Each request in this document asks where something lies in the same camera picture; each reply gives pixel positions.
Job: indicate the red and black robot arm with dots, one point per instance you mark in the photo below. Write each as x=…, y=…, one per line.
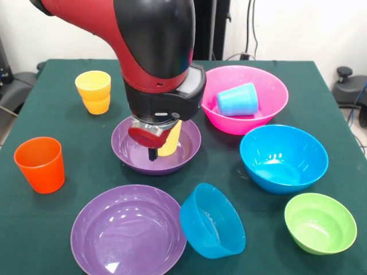
x=155, y=43

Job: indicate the blue cup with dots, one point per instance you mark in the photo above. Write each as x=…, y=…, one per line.
x=238, y=100

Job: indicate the amber yellow cup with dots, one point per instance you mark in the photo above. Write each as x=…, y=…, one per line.
x=97, y=106

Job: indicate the black pedestal leg with caster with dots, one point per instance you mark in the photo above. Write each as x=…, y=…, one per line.
x=17, y=86
x=349, y=91

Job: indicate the purple bowl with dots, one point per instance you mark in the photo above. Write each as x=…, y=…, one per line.
x=186, y=149
x=126, y=235

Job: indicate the orange cup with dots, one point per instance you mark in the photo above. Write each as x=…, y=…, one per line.
x=43, y=172

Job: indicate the green bowl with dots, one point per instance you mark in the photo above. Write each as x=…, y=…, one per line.
x=319, y=226

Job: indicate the pink bowl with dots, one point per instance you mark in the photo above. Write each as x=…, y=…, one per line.
x=272, y=94

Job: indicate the dark green table cloth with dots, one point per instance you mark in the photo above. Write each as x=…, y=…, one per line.
x=57, y=215

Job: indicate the large blue bowl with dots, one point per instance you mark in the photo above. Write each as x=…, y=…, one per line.
x=281, y=169

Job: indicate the pale yellow translucent cup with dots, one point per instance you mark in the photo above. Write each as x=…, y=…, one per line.
x=170, y=143

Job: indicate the small blue patterned bowl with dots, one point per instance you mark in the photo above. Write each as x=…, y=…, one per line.
x=212, y=237

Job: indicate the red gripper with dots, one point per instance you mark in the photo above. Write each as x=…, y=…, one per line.
x=146, y=139

